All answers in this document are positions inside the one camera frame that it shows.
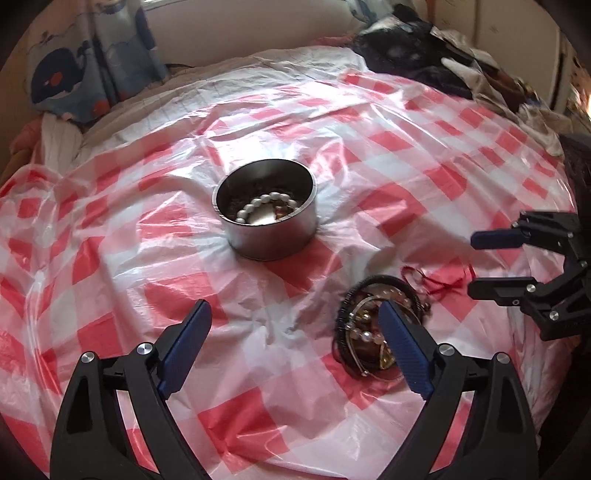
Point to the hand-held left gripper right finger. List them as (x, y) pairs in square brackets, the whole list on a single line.
[(406, 350)]

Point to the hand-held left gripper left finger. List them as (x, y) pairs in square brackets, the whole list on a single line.
[(184, 341)]

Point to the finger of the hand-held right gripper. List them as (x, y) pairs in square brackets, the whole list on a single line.
[(494, 239), (498, 288)]

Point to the pile of mixed jewelry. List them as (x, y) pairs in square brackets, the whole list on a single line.
[(355, 323)]

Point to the round metal tin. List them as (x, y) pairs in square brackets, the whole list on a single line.
[(272, 240)]

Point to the red checkered plastic tablecloth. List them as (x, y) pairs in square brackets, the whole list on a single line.
[(138, 277)]

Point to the pile of crumpled clothes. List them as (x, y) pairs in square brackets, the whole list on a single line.
[(531, 120)]

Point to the dark printed garment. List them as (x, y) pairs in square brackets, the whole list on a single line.
[(397, 50)]

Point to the white striped cloth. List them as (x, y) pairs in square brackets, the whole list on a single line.
[(60, 138)]

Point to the orange cloth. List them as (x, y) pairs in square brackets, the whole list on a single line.
[(25, 138)]

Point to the white bed sheet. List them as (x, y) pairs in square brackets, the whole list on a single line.
[(207, 69)]

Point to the whale print cloth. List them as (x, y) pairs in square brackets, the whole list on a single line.
[(51, 74)]

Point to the beige bed headboard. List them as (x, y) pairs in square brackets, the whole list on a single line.
[(254, 27)]

